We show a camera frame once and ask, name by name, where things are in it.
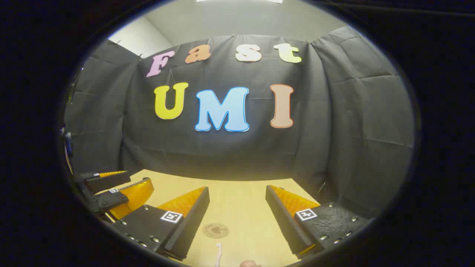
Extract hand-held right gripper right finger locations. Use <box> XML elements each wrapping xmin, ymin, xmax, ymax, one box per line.
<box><xmin>265</xmin><ymin>184</ymin><xmax>368</xmax><ymax>259</ymax></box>

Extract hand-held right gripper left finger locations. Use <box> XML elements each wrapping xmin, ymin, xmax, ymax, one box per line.
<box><xmin>111</xmin><ymin>186</ymin><xmax>210</xmax><ymax>261</ymax></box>

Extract round wooden coaster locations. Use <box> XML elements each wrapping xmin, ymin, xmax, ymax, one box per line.
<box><xmin>203</xmin><ymin>223</ymin><xmax>230</xmax><ymax>238</ymax></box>

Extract light wooden desktop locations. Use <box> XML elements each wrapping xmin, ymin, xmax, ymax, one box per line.
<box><xmin>106</xmin><ymin>169</ymin><xmax>321</xmax><ymax>267</ymax></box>

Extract black backdrop cloth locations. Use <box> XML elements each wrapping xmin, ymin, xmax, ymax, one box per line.
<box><xmin>63</xmin><ymin>26</ymin><xmax>415</xmax><ymax>219</ymax></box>

